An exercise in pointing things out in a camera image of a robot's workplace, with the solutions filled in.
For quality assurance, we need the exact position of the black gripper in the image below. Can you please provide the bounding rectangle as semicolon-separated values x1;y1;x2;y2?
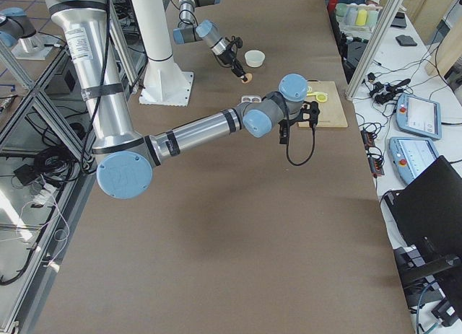
219;49;243;76
279;119;292;144

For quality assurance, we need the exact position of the brown egg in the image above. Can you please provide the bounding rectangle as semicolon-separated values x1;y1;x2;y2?
241;73;253;84

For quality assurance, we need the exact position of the clear plastic egg box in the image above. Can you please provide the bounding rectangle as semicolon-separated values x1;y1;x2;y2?
240;95;262;103

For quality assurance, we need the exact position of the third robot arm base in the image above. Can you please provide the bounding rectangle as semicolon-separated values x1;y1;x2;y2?
1;7;64;61

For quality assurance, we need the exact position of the white round bowl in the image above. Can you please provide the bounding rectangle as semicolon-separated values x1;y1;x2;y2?
244;50;266;68

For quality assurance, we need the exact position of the yellow plastic knife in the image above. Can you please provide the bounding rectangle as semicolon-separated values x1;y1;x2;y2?
307;92;327;97

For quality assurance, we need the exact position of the wooden cutting board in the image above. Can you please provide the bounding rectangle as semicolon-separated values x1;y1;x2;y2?
306;81;348;128

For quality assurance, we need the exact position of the blue teach pendant near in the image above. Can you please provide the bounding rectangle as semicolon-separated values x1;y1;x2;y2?
388;137;440;185

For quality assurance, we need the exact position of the blue teach pendant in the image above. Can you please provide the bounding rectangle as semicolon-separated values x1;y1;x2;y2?
388;137;440;185
396;93;442;140

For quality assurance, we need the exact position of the blue teach pendant far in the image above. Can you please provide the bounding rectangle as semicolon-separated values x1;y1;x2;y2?
396;93;442;140

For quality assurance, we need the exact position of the black laptop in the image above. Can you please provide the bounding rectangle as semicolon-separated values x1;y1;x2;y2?
384;156;461;262

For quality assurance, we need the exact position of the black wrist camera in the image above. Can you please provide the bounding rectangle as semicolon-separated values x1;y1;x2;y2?
298;101;320;128
230;35;243;49

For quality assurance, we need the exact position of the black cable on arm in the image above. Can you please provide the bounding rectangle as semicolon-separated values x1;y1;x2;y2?
284;124;318;167

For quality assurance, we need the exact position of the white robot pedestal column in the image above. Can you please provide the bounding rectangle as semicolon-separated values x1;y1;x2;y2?
131;0;193;107

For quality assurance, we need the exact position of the aluminium frame post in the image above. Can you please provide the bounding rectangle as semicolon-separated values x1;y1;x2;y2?
345;0;404;101

